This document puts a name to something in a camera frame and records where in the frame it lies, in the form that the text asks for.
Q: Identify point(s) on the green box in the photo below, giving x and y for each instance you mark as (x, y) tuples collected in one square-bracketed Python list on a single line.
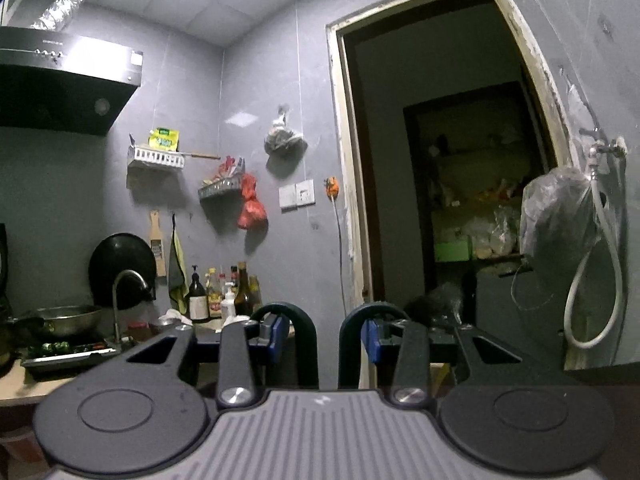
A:
[(452, 250)]

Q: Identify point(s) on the curved sink faucet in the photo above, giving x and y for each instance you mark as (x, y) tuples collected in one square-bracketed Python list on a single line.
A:
[(116, 310)]

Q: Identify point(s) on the large clear plastic bag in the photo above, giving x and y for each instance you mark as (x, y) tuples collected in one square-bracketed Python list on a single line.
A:
[(555, 220)]

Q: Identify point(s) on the white wall rack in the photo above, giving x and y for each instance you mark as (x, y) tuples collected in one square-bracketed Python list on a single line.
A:
[(155, 160)]

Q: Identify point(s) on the white pump bottle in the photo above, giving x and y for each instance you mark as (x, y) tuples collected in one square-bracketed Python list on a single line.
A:
[(228, 305)]

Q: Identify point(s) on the black range hood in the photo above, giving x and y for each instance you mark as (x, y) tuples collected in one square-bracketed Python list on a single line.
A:
[(60, 90)]

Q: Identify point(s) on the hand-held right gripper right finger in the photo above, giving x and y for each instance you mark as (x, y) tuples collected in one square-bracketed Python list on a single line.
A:
[(370, 341)]

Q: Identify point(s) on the red label sauce bottle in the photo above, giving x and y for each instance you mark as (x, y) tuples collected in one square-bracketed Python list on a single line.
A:
[(214, 300)]

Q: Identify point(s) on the brown glass bottle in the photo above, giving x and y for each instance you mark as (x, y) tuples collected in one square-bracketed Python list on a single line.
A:
[(198, 305)]

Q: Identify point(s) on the black wok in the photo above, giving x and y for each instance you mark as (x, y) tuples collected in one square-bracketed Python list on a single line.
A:
[(120, 260)]

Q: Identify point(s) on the door frame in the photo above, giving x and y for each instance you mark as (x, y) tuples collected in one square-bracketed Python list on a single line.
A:
[(345, 160)]

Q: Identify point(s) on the hanging mesh bag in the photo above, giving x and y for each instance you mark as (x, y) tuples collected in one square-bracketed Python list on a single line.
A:
[(282, 140)]

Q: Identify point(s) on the wall hook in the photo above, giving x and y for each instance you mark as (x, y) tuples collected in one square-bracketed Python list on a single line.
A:
[(605, 25)]

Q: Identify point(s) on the metal wall faucet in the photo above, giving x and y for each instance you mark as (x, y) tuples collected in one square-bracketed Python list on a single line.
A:
[(597, 152)]

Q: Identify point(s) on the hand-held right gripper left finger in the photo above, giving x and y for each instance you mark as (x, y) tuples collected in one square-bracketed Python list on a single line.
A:
[(277, 337)]

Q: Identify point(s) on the green yellow package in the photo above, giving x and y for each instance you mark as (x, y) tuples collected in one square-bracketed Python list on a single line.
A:
[(164, 139)]

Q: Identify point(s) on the small hanging white bag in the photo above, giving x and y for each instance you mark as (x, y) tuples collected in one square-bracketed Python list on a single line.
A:
[(580, 105)]

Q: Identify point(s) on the wooden grater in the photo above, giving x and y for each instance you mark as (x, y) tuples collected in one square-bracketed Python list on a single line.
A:
[(157, 247)]

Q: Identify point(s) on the metal basin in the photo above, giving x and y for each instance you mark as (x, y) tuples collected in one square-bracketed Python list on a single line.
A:
[(70, 320)]

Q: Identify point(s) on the olive glass bottle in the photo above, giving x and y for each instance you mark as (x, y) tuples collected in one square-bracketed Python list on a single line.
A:
[(257, 292)]

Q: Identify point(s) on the white wall switch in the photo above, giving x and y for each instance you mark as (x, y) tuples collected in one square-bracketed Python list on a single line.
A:
[(297, 194)]

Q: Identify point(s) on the red plastic bag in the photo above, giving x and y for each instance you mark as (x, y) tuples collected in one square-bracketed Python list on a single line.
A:
[(252, 212)]

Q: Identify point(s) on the black appliance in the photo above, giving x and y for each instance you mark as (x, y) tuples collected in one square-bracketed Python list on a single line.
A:
[(4, 300)]

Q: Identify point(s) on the white cloth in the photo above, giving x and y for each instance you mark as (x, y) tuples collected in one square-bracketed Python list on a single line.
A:
[(175, 317)]

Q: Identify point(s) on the orange plug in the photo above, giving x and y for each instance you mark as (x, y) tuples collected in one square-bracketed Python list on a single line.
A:
[(331, 186)]

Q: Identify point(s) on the black garbage bag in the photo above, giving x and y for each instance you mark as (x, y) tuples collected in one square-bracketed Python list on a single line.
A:
[(435, 305)]

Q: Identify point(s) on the green cloth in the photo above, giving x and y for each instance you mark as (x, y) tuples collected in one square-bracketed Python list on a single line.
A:
[(177, 275)]

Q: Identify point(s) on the storage shelf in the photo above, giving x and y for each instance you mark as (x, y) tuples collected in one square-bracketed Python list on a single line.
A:
[(475, 152)]

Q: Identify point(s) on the clear food bags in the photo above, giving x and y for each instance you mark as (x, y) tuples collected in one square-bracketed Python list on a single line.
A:
[(492, 235)]

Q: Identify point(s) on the grey wall rack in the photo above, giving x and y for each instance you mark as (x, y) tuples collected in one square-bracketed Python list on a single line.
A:
[(220, 190)]

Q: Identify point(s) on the metal tray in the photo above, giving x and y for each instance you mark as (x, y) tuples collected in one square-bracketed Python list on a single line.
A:
[(60, 352)]

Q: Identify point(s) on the silver foil duct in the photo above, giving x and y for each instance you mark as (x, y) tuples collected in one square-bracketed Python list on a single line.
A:
[(65, 2)]

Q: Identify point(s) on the grey cabinet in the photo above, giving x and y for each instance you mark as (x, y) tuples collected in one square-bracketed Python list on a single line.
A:
[(525, 310)]

